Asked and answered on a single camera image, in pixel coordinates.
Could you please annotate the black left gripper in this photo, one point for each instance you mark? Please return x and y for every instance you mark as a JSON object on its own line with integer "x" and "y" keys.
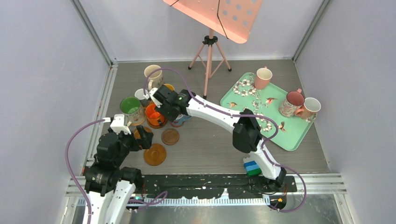
{"x": 144, "y": 142}

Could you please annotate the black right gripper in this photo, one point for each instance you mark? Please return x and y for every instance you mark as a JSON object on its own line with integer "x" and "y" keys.
{"x": 171, "y": 117}

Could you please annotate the large ridged brown wooden coaster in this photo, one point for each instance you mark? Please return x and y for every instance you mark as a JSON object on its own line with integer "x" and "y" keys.
{"x": 156, "y": 126}

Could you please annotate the white inside teal mug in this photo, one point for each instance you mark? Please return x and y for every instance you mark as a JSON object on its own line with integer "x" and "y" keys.
{"x": 180, "y": 120}

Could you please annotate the yellow inside blue mug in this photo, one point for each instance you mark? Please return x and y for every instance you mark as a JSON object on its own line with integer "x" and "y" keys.
{"x": 169, "y": 86}

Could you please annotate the orange mug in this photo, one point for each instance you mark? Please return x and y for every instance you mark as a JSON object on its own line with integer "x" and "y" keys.
{"x": 153, "y": 116}

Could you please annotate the dark walnut coaster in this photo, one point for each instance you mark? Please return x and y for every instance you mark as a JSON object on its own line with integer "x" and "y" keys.
{"x": 170, "y": 136}

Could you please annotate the cream shell pattern mug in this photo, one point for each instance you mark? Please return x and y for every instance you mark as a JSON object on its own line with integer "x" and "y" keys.
{"x": 154, "y": 75}

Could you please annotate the small blue patterned mug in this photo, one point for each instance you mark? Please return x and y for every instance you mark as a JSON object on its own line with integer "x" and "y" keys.
{"x": 143, "y": 96}

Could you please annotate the green inside cream mug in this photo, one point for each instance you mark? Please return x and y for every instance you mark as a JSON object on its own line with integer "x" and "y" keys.
{"x": 133, "y": 110}

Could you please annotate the pink white inside mug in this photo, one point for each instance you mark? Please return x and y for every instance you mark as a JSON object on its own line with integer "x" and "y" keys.
{"x": 262, "y": 78}

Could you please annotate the pink inside floral mug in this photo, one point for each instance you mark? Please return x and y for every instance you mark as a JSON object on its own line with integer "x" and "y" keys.
{"x": 292, "y": 102}

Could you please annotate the peach mug white inside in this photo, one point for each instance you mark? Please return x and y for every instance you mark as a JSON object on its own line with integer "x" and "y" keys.
{"x": 310, "y": 107}

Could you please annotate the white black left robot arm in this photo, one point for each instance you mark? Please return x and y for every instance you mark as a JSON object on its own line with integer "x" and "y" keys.
{"x": 108, "y": 185}

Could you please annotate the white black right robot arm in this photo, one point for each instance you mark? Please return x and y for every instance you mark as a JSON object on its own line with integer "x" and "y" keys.
{"x": 244, "y": 127}

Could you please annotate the blue green toy brick stack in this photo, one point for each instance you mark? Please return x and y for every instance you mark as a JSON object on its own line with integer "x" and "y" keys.
{"x": 251, "y": 167}

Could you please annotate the pink music stand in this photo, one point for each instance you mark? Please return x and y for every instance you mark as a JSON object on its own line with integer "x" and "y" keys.
{"x": 231, "y": 18}

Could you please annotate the mint green floral tray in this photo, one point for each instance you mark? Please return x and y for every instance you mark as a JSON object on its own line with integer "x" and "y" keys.
{"x": 243, "y": 95}

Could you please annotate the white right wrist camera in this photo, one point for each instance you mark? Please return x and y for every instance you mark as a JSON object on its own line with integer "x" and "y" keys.
{"x": 155, "y": 97}

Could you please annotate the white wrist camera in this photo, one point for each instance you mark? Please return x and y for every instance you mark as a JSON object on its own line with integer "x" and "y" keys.
{"x": 155, "y": 97}
{"x": 118, "y": 124}

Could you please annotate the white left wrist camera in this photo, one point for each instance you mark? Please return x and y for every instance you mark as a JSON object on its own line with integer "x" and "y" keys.
{"x": 118, "y": 124}

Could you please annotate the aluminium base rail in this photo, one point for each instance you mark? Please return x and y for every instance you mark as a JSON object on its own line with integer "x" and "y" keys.
{"x": 220, "y": 190}

